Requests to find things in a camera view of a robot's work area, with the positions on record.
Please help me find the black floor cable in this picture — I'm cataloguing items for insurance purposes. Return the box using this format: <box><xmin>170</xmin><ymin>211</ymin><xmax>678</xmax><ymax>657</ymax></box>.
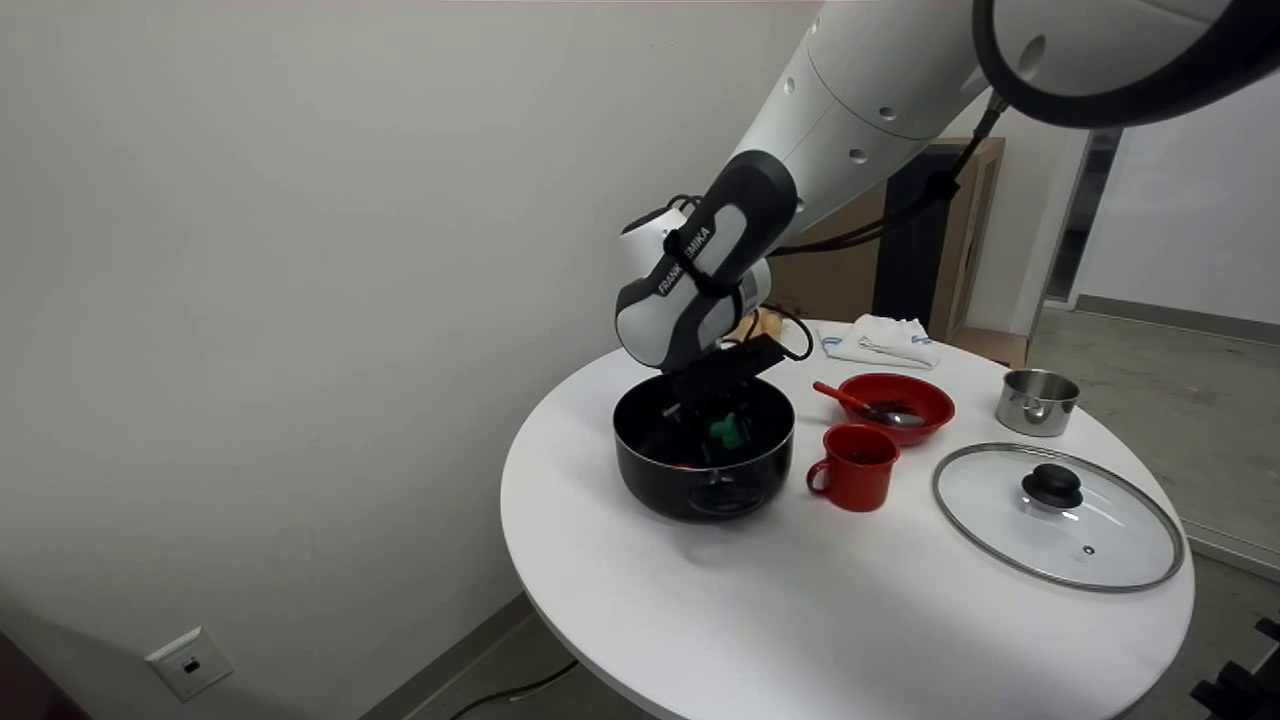
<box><xmin>443</xmin><ymin>657</ymin><xmax>578</xmax><ymax>720</ymax></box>

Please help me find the large cardboard box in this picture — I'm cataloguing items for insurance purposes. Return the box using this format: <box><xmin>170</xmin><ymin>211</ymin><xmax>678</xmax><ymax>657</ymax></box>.
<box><xmin>767</xmin><ymin>133</ymin><xmax>1008</xmax><ymax>334</ymax></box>

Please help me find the red mug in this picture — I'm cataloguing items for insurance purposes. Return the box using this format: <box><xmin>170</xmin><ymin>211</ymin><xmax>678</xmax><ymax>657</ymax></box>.
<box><xmin>803</xmin><ymin>418</ymin><xmax>905</xmax><ymax>517</ymax></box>

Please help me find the white cloth with blue print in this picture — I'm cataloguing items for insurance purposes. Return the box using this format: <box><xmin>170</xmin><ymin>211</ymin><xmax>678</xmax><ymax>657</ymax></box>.
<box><xmin>814</xmin><ymin>310</ymin><xmax>938</xmax><ymax>374</ymax></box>

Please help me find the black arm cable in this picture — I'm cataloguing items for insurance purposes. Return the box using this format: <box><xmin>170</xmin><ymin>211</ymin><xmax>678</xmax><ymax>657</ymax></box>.
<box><xmin>767</xmin><ymin>0</ymin><xmax>1280</xmax><ymax>263</ymax></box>

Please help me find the small stainless steel pot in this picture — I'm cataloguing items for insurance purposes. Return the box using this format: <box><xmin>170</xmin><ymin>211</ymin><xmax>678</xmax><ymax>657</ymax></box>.
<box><xmin>990</xmin><ymin>364</ymin><xmax>1085</xmax><ymax>440</ymax></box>

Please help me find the red bowl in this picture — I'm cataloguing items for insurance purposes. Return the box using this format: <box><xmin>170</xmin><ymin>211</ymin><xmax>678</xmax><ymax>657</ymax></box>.
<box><xmin>835</xmin><ymin>373</ymin><xmax>961</xmax><ymax>452</ymax></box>

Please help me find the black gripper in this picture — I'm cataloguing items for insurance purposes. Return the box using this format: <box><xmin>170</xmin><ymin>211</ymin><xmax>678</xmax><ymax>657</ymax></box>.
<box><xmin>657</xmin><ymin>332</ymin><xmax>792</xmax><ymax>462</ymax></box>

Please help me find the red spoon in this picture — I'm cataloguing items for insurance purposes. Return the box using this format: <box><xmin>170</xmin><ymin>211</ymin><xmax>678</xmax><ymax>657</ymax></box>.
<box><xmin>806</xmin><ymin>374</ymin><xmax>924</xmax><ymax>427</ymax></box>

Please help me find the glass lid with black knob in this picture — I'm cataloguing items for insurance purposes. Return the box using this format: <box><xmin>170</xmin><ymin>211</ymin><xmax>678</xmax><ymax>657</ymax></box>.
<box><xmin>926</xmin><ymin>440</ymin><xmax>1188</xmax><ymax>597</ymax></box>

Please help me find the black stand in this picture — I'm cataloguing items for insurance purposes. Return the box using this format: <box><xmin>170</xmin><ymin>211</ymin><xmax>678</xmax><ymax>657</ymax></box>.
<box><xmin>1188</xmin><ymin>612</ymin><xmax>1280</xmax><ymax>720</ymax></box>

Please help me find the aluminium door frame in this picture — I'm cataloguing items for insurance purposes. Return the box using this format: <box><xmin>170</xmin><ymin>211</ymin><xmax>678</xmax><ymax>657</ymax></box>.
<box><xmin>1030</xmin><ymin>119</ymin><xmax>1128</xmax><ymax>364</ymax></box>

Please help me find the tan bread roll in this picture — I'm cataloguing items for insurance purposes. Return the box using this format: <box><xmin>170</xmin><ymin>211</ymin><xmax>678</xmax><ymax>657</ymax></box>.
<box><xmin>738</xmin><ymin>305</ymin><xmax>787</xmax><ymax>342</ymax></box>

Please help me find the black cooking pot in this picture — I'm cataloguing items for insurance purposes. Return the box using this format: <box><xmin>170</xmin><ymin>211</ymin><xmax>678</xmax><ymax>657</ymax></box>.
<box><xmin>606</xmin><ymin>366</ymin><xmax>798</xmax><ymax>523</ymax></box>

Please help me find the white wall outlet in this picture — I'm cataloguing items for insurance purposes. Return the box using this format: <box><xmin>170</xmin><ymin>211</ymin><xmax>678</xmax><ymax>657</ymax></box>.
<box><xmin>139</xmin><ymin>621</ymin><xmax>236</xmax><ymax>703</ymax></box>

